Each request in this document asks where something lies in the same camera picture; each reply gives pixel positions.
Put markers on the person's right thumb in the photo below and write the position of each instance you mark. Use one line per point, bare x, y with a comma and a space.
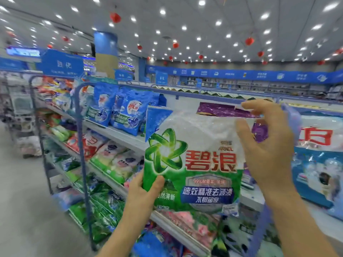
246, 139

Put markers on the shelf price tag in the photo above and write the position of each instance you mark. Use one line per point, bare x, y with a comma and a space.
230, 210

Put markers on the group of red hanging lanterns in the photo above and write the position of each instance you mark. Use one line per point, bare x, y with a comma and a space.
115, 17

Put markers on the person's left forearm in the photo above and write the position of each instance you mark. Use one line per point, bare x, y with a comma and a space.
122, 238

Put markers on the red and white detergent bag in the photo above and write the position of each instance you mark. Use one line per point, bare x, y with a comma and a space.
85, 144

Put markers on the blue wall banner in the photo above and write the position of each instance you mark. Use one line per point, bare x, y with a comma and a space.
241, 74

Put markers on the person's right hand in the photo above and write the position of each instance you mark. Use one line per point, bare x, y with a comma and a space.
276, 157

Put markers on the person's left hand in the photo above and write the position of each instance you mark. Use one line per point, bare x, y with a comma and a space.
139, 203

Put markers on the wall shelves with goods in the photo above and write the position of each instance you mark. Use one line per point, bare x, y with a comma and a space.
254, 86

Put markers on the person's right forearm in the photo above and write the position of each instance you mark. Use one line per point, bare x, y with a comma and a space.
294, 227

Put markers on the pink floral detergent bag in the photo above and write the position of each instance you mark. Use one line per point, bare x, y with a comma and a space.
198, 227

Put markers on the light green packets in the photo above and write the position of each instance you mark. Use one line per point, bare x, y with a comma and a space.
61, 132

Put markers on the group of round ceiling lights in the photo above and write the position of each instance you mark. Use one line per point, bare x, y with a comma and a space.
187, 26

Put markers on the large blue and white detergent bag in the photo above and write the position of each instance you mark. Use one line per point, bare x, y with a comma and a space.
319, 163

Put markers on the person's left thumb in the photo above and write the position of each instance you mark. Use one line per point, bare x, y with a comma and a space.
156, 188

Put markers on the grey shelf unit with goods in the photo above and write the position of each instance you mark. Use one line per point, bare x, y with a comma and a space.
18, 112

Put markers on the blue and yellow pillar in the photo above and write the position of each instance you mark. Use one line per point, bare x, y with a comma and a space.
105, 54

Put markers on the pile of green detergent bags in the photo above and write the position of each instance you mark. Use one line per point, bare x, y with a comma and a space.
101, 211

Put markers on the blue metal shelf unit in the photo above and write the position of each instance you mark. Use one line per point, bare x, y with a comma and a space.
80, 147

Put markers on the blue hanging aisle sign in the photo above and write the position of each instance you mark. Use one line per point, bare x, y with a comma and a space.
63, 63

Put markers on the purple detergent bag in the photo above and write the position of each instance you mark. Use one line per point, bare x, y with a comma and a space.
222, 109

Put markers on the wall display screen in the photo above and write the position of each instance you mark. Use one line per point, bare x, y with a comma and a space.
22, 52

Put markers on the row of colourful packets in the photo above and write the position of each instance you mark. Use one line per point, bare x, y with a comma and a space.
55, 90

